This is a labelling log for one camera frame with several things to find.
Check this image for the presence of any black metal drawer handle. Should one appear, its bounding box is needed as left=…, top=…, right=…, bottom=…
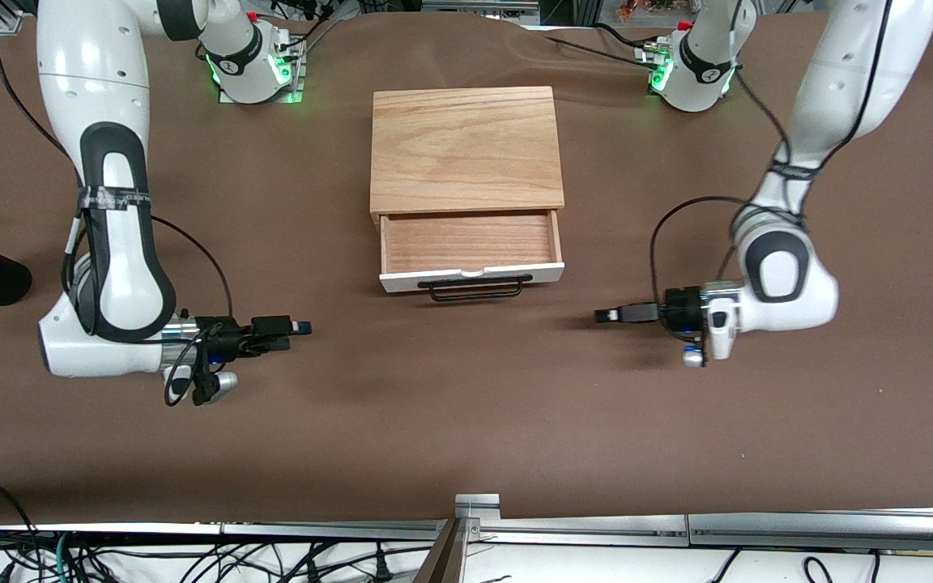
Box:
left=417, top=274, right=535, bottom=304

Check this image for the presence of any white-fronted wooden drawer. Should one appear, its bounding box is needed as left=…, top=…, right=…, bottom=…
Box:
left=377, top=208, right=566, bottom=295

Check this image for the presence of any light wooden drawer cabinet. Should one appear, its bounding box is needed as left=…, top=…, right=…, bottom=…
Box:
left=369, top=86, right=566, bottom=236

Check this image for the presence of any brown paper table cover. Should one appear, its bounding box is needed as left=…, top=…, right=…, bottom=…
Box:
left=0, top=8, right=933, bottom=526

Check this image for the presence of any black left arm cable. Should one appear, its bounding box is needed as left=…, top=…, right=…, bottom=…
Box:
left=649, top=194, right=809, bottom=302

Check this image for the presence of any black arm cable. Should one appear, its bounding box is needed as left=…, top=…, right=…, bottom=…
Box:
left=62, top=212, right=234, bottom=407
left=649, top=194, right=809, bottom=302

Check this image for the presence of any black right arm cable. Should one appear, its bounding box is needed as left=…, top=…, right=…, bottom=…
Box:
left=62, top=212, right=234, bottom=407

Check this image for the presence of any short aluminium frame rail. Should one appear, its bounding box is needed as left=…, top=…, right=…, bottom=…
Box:
left=0, top=521, right=455, bottom=543

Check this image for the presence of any long aluminium frame rail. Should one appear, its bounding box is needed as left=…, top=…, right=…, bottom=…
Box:
left=475, top=508, right=933, bottom=553

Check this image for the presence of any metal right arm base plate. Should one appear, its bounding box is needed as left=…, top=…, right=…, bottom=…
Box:
left=217, top=36, right=308, bottom=106

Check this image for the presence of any black cable on cover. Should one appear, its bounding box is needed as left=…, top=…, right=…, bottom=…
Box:
left=546, top=23, right=655, bottom=67

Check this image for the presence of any aluminium frame post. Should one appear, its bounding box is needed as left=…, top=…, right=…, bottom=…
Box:
left=414, top=518, right=477, bottom=583

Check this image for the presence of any green floor cable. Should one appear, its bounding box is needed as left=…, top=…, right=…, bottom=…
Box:
left=49, top=530, right=72, bottom=583

